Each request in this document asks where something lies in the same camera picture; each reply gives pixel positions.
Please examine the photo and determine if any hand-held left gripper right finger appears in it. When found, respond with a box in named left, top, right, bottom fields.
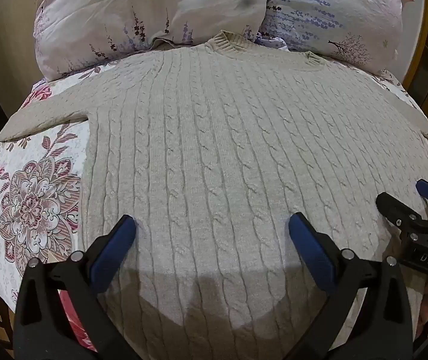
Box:
left=288, top=212, right=423, bottom=360

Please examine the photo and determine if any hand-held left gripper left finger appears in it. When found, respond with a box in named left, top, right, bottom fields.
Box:
left=13, top=214, right=137, bottom=360

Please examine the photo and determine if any beige cable knit sweater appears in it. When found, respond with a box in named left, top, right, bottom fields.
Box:
left=0, top=31, right=428, bottom=360

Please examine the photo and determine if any floral bedsheet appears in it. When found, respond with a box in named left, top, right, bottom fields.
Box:
left=0, top=58, right=428, bottom=360

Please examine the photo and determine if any lavender print pillow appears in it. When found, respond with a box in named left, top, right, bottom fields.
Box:
left=257, top=0, right=415, bottom=79

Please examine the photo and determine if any pink floral pillow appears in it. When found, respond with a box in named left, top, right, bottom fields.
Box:
left=30, top=0, right=268, bottom=82

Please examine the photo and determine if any yellow wooden bed frame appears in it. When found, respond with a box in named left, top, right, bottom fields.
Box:
left=401, top=0, right=428, bottom=134

